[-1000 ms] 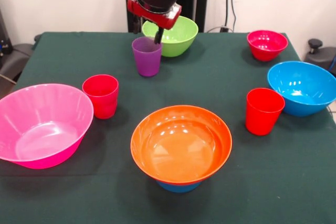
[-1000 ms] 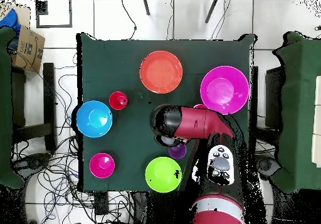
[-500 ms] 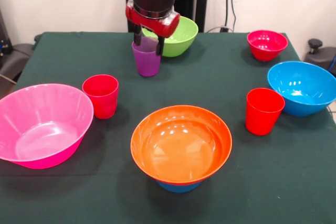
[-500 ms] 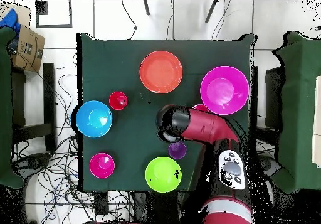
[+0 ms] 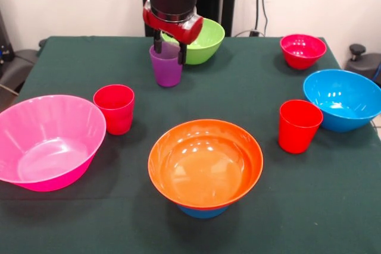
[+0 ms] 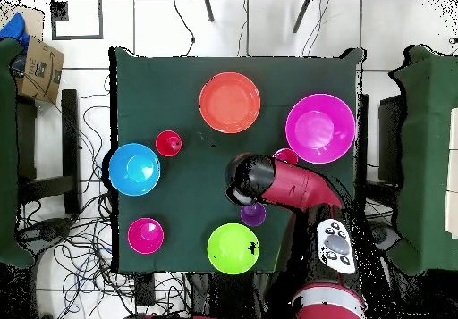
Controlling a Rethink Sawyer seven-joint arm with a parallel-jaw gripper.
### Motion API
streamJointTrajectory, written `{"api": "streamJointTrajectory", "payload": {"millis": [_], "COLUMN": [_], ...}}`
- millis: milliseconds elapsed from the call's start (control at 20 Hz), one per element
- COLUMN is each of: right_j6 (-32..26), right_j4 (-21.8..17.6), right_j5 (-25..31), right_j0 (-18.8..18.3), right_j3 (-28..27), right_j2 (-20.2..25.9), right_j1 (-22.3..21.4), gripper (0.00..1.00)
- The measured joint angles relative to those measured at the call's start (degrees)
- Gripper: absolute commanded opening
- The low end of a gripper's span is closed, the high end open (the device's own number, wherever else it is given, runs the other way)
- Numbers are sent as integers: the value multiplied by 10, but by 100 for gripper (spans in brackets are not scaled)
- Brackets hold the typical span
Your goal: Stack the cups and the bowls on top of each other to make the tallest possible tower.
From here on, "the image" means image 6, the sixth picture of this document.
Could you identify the orange bowl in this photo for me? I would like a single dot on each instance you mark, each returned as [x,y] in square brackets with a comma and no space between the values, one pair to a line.
[229,102]

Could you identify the grey chair leg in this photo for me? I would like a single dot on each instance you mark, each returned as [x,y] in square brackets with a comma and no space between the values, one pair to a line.
[209,10]
[301,15]

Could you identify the green bowl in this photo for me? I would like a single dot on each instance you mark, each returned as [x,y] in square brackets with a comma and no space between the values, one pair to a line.
[230,251]

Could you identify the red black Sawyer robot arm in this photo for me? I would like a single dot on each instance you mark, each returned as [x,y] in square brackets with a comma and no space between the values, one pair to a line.
[297,186]

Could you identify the black metal stand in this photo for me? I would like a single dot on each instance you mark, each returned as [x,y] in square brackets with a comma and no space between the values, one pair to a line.
[390,136]
[69,136]

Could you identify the large blue bowl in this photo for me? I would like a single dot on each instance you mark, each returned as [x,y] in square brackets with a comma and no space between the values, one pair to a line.
[134,169]

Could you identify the purple cup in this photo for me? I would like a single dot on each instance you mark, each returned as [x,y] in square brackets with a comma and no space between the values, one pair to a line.
[253,216]

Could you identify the blue bag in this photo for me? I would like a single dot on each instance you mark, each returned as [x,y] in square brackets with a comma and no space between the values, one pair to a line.
[14,29]

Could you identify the large pink bowl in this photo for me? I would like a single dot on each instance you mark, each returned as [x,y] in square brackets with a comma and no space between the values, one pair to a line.
[320,128]

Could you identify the green cloth covered table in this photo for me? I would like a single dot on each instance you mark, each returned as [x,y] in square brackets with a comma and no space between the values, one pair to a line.
[425,154]
[7,154]

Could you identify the dark green tablecloth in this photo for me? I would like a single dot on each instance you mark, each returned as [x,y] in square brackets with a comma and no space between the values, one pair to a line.
[161,83]

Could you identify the black pedestal foot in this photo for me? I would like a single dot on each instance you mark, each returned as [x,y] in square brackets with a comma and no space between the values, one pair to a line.
[43,231]
[384,235]

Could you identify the white box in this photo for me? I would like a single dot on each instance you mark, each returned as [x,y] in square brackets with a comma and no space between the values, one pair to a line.
[452,154]

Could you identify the red cup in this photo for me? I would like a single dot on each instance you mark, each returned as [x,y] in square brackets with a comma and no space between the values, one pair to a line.
[288,154]
[166,144]

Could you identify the plain cardboard box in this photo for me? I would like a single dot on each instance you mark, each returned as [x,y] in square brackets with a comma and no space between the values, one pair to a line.
[34,20]

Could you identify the small red bowl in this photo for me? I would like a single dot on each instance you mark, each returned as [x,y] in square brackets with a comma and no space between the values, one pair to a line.
[145,236]

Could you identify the printed cardboard box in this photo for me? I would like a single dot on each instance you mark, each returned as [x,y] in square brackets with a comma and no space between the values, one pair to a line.
[39,68]

